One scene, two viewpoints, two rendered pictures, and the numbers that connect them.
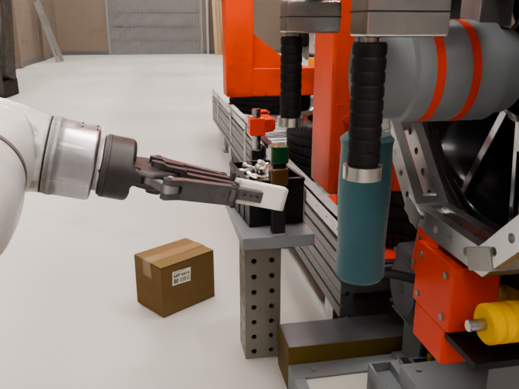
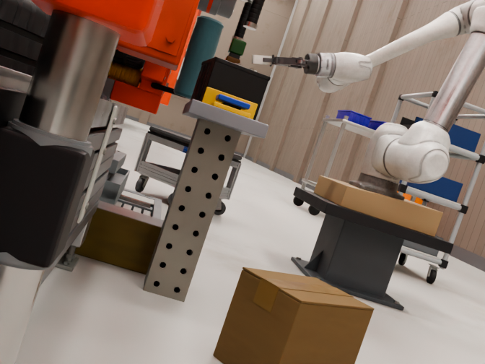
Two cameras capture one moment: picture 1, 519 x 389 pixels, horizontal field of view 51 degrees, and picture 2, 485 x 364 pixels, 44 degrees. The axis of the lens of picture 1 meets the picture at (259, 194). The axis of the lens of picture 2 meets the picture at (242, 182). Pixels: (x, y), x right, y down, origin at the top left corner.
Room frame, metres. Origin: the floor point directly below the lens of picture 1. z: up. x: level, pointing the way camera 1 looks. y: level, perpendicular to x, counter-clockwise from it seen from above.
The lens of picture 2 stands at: (2.84, 0.14, 0.39)
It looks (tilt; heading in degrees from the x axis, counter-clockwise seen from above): 3 degrees down; 182
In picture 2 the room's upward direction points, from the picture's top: 19 degrees clockwise
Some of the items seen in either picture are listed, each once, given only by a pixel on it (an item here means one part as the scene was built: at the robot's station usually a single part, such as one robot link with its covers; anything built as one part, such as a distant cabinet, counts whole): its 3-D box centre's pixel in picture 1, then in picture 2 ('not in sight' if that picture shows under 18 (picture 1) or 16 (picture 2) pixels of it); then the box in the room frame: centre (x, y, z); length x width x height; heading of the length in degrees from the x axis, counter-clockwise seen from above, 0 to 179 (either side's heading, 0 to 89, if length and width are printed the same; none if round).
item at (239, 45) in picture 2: (278, 153); (237, 47); (1.18, -0.04, 0.64); 0.04 x 0.04 x 0.04; 11
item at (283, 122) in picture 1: (290, 79); (257, 4); (0.92, -0.05, 0.83); 0.04 x 0.04 x 0.16
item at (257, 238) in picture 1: (261, 211); (219, 118); (1.37, -0.01, 0.44); 0.43 x 0.17 x 0.03; 11
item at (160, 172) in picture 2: not in sight; (188, 172); (-0.28, -0.24, 0.17); 0.43 x 0.36 x 0.34; 150
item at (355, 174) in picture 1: (366, 108); (243, 21); (0.59, -0.11, 0.83); 0.04 x 0.04 x 0.16
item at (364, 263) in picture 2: not in sight; (355, 248); (0.44, 0.58, 0.15); 0.50 x 0.50 x 0.30; 11
